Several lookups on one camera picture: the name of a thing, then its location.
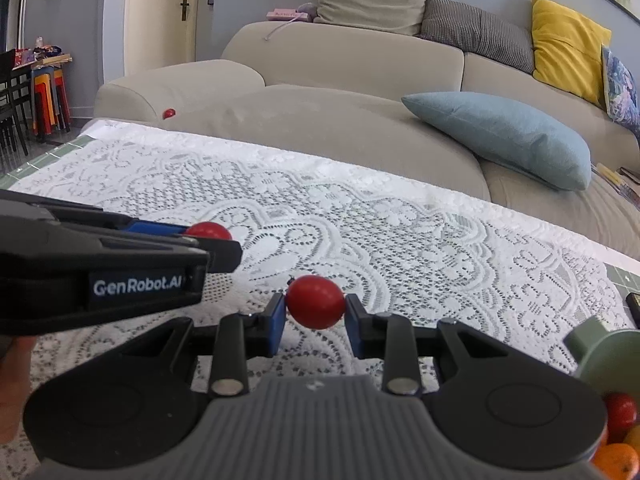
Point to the pink flat box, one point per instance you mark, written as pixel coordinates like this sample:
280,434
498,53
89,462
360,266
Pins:
284,14

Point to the cluttered dining table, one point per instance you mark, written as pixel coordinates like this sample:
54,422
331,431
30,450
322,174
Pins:
40,56

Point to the cream door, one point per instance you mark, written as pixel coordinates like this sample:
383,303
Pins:
160,35

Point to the grey checked cushion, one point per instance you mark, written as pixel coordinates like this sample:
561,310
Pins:
475,27

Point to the black flat device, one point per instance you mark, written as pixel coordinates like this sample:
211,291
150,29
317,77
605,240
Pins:
634,307

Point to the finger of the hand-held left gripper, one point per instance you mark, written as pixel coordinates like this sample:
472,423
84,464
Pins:
222,255
150,227

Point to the beige sofa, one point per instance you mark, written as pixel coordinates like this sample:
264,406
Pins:
325,115

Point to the light blue cushion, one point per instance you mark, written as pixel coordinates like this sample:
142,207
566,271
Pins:
500,130

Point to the yellow books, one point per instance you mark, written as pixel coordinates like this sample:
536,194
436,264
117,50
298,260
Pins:
607,174

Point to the yellow cushion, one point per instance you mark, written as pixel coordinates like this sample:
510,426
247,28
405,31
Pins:
570,45

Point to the white lace tablecloth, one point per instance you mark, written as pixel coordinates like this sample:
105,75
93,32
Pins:
400,240

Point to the small orange mandarin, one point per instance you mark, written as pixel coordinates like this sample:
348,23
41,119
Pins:
617,461

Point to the red cherry tomato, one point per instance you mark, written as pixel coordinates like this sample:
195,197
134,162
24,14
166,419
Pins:
210,230
315,302
620,412

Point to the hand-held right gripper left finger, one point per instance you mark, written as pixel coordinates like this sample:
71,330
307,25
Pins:
277,325

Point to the green colander bowl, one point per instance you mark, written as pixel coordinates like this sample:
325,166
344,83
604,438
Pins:
600,355

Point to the blue floral cushion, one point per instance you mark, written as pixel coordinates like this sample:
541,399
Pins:
622,87

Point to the person's left forearm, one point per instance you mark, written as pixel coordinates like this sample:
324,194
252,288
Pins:
15,385

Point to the stack of coloured stools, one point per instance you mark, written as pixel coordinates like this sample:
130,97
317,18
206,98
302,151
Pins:
47,100

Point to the small red ball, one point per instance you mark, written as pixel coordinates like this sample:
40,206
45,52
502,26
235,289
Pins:
169,113

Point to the black dining chair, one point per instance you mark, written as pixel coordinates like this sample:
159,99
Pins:
10,105

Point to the purple plush toy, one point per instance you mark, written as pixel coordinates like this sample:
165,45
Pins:
309,9

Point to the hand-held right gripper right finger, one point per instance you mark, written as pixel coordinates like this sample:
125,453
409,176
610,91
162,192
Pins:
354,327

